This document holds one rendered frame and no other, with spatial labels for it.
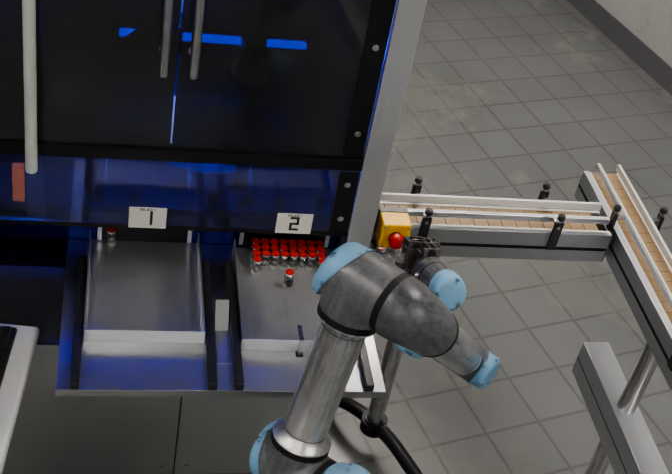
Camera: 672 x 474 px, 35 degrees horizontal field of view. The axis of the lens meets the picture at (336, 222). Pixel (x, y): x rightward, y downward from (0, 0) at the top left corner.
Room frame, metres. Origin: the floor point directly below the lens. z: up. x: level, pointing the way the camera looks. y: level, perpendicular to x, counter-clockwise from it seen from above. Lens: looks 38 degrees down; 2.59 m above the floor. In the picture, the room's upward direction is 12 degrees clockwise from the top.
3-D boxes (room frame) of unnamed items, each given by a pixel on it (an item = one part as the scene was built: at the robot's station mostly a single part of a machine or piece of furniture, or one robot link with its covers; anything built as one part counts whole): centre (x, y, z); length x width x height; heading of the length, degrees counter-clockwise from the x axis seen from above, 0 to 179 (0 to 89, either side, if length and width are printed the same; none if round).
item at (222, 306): (1.72, 0.19, 0.91); 0.14 x 0.03 x 0.06; 16
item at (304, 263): (2.00, 0.09, 0.90); 0.18 x 0.02 x 0.05; 105
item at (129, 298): (1.83, 0.40, 0.90); 0.34 x 0.26 x 0.04; 15
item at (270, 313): (1.89, 0.07, 0.90); 0.34 x 0.26 x 0.04; 14
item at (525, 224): (2.30, -0.38, 0.92); 0.69 x 0.15 x 0.16; 105
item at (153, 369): (1.80, 0.22, 0.87); 0.70 x 0.48 x 0.02; 105
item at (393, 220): (2.09, -0.14, 0.99); 0.08 x 0.07 x 0.07; 15
